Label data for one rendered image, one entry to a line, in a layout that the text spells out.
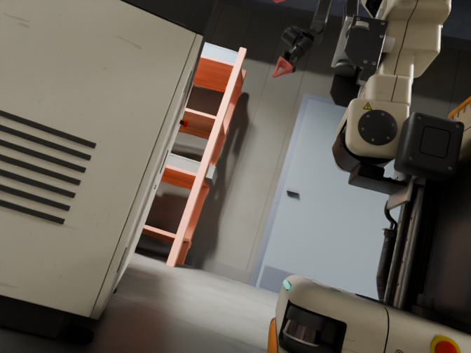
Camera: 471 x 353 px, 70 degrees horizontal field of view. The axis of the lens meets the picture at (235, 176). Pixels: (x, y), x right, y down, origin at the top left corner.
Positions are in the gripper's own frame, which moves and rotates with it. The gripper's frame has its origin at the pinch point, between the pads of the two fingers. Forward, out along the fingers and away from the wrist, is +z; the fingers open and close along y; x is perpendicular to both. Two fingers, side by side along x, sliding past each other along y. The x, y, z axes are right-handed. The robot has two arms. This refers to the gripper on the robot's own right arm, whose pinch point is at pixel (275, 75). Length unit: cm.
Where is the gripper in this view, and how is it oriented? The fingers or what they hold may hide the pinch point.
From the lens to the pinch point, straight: 141.6
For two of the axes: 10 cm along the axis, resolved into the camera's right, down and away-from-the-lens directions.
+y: -1.0, -2.4, -9.7
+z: -6.9, 7.1, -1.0
